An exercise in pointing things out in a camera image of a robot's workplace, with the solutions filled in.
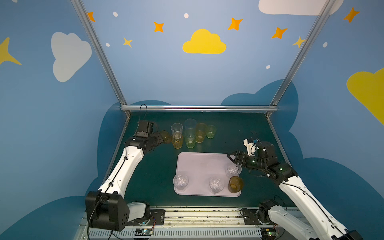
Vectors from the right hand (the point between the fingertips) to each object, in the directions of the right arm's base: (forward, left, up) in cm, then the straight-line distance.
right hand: (233, 155), depth 76 cm
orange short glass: (+20, +34, -17) cm, 43 cm away
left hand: (+9, +39, 0) cm, 40 cm away
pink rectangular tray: (-3, +12, -19) cm, 23 cm away
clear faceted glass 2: (-9, +7, -19) cm, 22 cm away
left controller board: (-33, +43, -18) cm, 57 cm away
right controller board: (-30, -18, -20) cm, 40 cm away
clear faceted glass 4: (+28, +35, -15) cm, 47 cm away
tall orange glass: (+26, +17, -14) cm, 34 cm away
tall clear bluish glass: (+23, +24, -8) cm, 35 cm away
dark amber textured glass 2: (+13, +38, -4) cm, 40 cm away
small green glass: (+28, +10, -15) cm, 33 cm away
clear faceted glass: (-8, +28, -19) cm, 35 cm away
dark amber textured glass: (-9, -4, -18) cm, 20 cm away
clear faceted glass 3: (+1, -4, -19) cm, 19 cm away
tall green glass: (+21, +24, -18) cm, 37 cm away
